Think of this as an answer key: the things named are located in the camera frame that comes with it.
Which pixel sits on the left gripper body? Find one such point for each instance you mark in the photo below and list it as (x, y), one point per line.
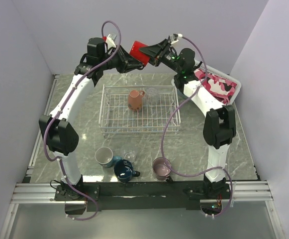
(118, 60)

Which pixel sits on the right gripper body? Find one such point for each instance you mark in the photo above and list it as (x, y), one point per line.
(167, 59)

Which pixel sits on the red mug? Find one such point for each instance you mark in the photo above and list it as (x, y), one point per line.
(137, 54)

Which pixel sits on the salmon pink mug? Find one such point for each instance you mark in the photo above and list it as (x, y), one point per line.
(135, 99)

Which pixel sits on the clear plastic cup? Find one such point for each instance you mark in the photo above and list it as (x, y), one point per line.
(152, 96)

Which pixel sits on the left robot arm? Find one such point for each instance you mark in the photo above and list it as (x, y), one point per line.
(59, 137)

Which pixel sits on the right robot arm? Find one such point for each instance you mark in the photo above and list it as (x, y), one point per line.
(220, 122)

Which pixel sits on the white plastic basket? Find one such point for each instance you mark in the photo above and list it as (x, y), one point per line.
(233, 82)

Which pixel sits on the pink camouflage cloth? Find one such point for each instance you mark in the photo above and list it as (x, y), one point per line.
(216, 83)

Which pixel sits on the small clear glass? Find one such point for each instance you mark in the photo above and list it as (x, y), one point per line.
(130, 155)

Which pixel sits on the light blue mug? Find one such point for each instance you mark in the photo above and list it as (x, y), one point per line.
(104, 157)

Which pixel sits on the dark blue mug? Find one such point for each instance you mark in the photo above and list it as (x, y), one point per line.
(124, 171)

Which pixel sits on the mauve purple mug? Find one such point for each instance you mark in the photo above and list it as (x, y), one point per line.
(161, 171)

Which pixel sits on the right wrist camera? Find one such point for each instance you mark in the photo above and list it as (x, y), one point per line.
(174, 38)

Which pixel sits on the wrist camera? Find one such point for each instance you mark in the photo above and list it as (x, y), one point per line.
(110, 40)
(174, 38)

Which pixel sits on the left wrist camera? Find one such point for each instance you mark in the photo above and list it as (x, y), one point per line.
(110, 40)

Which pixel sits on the white wire dish rack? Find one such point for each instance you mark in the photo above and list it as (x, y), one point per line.
(158, 105)

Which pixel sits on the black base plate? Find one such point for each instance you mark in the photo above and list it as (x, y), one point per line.
(138, 195)

